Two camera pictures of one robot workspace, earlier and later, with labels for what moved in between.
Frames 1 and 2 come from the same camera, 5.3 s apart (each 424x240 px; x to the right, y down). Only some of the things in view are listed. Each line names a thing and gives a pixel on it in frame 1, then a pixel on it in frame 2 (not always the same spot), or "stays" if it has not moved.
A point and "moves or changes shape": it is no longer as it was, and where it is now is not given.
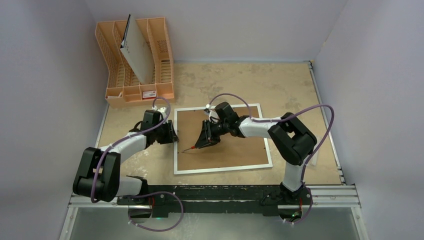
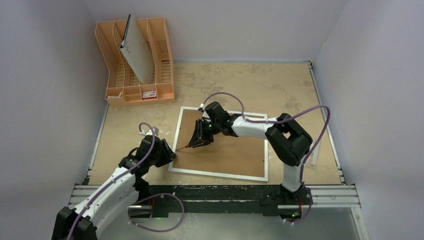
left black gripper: [171, 137] to [168, 156]
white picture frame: [232, 152] moves or changes shape
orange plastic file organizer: [123, 87] stays
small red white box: [149, 95] stays
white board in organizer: [134, 47] stays
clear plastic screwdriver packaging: [313, 161] stays
